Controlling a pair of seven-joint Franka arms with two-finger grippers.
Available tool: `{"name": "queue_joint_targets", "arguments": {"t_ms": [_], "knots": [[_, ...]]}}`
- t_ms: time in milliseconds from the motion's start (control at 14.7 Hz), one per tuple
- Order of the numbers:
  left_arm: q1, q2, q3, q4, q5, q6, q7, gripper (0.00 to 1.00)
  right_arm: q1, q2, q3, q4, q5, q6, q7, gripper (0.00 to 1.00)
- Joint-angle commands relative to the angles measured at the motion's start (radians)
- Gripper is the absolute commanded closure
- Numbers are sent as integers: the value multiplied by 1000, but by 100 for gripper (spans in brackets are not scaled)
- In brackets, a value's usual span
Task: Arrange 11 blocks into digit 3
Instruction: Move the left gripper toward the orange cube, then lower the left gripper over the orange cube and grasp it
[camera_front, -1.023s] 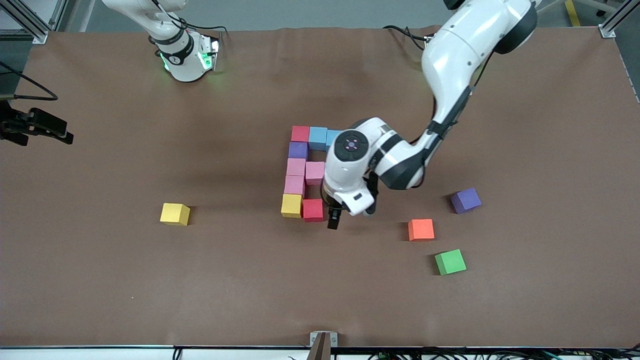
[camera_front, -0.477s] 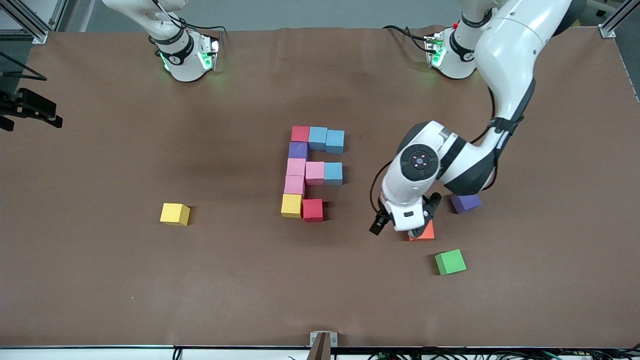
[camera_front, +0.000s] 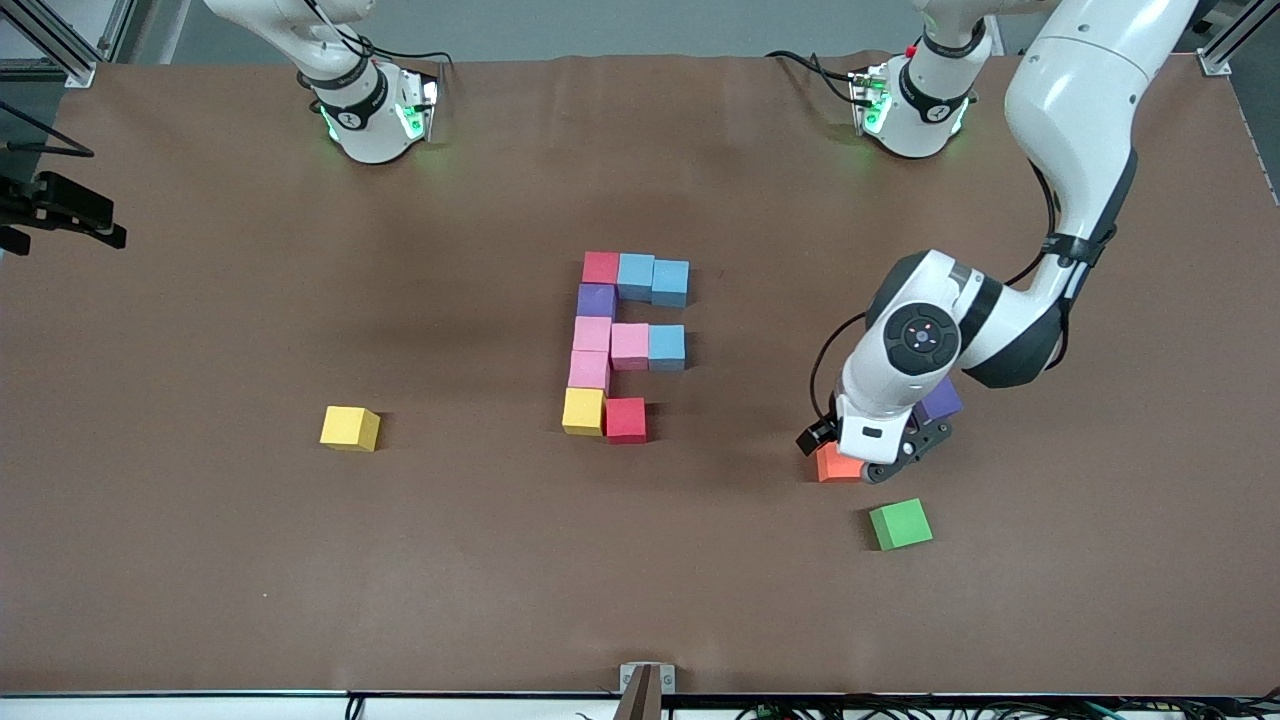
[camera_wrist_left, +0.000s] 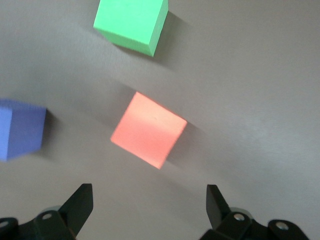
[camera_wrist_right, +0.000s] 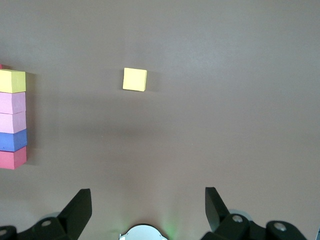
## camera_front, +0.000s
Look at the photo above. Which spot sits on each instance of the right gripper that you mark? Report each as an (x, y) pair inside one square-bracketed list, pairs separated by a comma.
[(62, 208)]

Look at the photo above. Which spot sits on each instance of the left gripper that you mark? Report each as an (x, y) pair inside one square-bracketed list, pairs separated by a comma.
[(818, 434)]

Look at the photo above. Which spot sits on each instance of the orange foam cube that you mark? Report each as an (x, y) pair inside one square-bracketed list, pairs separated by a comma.
[(832, 467)]

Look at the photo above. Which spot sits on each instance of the blue foam cube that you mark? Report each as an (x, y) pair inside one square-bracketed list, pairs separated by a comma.
[(635, 277), (670, 283), (667, 347)]

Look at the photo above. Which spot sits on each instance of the red foam cube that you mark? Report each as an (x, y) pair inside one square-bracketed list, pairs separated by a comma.
[(600, 268), (625, 420)]

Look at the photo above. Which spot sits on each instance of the pink foam cube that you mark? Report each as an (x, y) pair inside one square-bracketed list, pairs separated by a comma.
[(630, 346), (592, 333), (589, 369)]

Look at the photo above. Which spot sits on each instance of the yellow foam cube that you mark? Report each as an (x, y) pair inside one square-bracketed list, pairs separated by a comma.
[(584, 411), (349, 427)]

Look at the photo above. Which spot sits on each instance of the purple foam cube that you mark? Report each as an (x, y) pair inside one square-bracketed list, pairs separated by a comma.
[(596, 300), (940, 402)]

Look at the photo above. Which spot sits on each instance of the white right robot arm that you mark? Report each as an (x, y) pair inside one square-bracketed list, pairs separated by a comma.
[(365, 120)]

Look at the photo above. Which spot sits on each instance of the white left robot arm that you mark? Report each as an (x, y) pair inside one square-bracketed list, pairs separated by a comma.
[(1080, 90)]

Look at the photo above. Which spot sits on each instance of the green foam cube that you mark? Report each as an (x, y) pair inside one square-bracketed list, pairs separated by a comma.
[(900, 524)]

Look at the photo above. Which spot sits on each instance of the brown table cover sheet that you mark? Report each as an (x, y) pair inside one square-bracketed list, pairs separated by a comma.
[(200, 600)]

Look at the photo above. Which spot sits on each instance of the aluminium frame profile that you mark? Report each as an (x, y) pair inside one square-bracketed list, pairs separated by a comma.
[(1215, 62), (78, 75)]

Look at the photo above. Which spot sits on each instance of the grey metal bracket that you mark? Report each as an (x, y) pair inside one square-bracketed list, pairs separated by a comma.
[(647, 690)]

